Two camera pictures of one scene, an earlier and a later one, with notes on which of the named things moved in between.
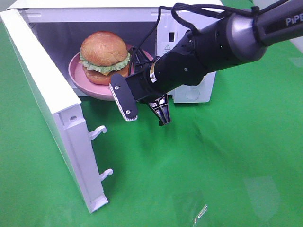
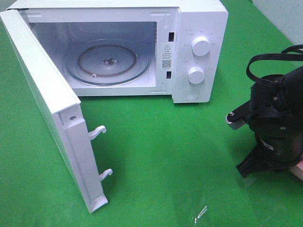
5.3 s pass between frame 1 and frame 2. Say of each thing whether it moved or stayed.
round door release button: stayed
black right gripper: moved
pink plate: moved
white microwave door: stayed
